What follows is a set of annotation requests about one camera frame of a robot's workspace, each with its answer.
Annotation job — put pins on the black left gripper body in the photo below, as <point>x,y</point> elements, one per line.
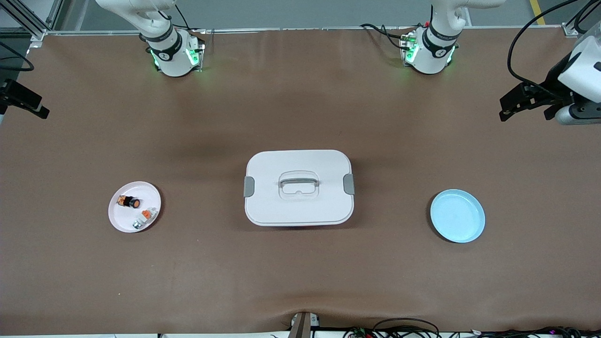
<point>550,88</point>

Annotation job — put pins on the orange push button switch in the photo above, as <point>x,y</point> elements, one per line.
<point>134,203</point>

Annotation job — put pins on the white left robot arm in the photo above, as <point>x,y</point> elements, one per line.
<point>434,47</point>

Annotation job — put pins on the white lidded storage box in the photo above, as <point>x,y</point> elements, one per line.
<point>300,206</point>

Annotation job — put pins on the light blue plate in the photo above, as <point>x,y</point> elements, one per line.
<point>458,216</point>

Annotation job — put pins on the pink plate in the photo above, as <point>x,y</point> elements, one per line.
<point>136,190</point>

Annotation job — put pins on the aluminium frame profile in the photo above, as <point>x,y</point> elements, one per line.
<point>40,35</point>
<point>570,30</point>

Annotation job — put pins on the small white orange switch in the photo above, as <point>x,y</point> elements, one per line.
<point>148,214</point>

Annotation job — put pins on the silver table edge rail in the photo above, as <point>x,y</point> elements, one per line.
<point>305,29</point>

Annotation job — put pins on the metal table clamp bracket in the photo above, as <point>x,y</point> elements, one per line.
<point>303,326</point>

